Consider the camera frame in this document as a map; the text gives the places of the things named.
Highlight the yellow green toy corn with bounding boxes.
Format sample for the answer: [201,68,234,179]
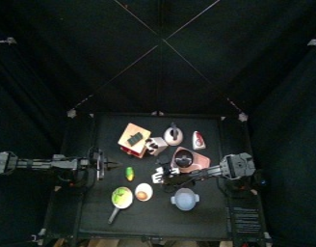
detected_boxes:
[124,166,136,182]

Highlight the white round plate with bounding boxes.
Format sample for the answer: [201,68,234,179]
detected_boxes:
[133,182,154,203]

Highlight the white toy knife block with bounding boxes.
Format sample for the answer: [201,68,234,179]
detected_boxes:
[145,136,169,157]

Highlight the wooden box with red drawer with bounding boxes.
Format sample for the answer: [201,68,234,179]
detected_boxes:
[117,123,153,159]

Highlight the green toy vegetables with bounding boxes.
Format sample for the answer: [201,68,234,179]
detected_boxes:
[112,188,132,206]

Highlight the green striped nori sheet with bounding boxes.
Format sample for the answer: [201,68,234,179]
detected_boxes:
[125,131,145,147]

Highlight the grey frying pan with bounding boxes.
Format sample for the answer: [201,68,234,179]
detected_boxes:
[106,186,134,226]

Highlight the light blue bowl with handles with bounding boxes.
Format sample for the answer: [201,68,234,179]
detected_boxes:
[169,187,200,212]

